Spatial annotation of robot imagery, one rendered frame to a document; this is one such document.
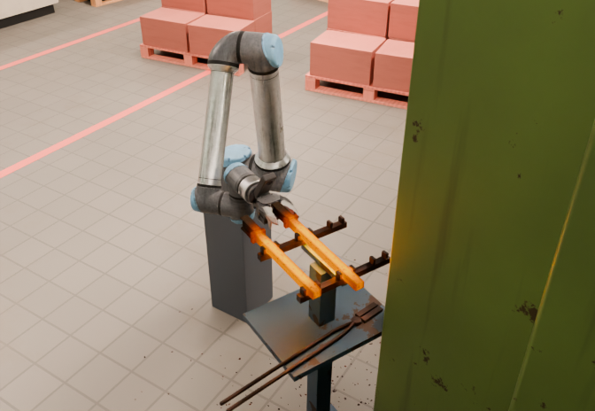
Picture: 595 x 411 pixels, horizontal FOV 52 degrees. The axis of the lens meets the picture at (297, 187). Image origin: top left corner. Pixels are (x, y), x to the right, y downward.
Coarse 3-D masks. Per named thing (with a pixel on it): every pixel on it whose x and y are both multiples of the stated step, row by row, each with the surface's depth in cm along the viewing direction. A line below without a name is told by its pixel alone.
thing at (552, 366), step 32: (576, 192) 88; (576, 224) 90; (576, 256) 92; (576, 288) 94; (544, 320) 101; (576, 320) 95; (544, 352) 103; (576, 352) 97; (544, 384) 106; (576, 384) 100
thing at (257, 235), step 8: (248, 216) 188; (248, 224) 185; (256, 224) 185; (248, 232) 187; (256, 232) 182; (264, 232) 183; (256, 240) 182; (264, 240) 180; (272, 248) 176; (272, 256) 175; (280, 256) 173; (280, 264) 172; (288, 264) 170; (288, 272) 169; (296, 272) 168; (296, 280) 167; (304, 280) 165; (312, 280) 165; (312, 288) 162; (320, 288) 162; (312, 296) 161
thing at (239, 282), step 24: (216, 216) 269; (216, 240) 277; (240, 240) 267; (216, 264) 285; (240, 264) 275; (264, 264) 290; (216, 288) 294; (240, 288) 283; (264, 288) 298; (240, 312) 292
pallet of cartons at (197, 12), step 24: (168, 0) 598; (192, 0) 584; (216, 0) 574; (240, 0) 562; (264, 0) 575; (144, 24) 577; (168, 24) 565; (192, 24) 555; (216, 24) 556; (240, 24) 556; (264, 24) 585; (144, 48) 589; (168, 48) 578; (192, 48) 566; (240, 72) 558
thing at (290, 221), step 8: (280, 208) 193; (280, 216) 193; (288, 216) 189; (296, 216) 189; (288, 224) 189; (296, 224) 186; (296, 232) 186; (304, 232) 183; (304, 240) 182; (312, 240) 180; (320, 240) 180; (312, 248) 179; (320, 248) 177; (320, 256) 176; (328, 256) 173; (336, 256) 174; (328, 264) 173; (336, 264) 170; (344, 264) 171; (344, 272) 168; (352, 272) 168; (344, 280) 168; (352, 280) 165; (360, 280) 165; (352, 288) 165; (360, 288) 165
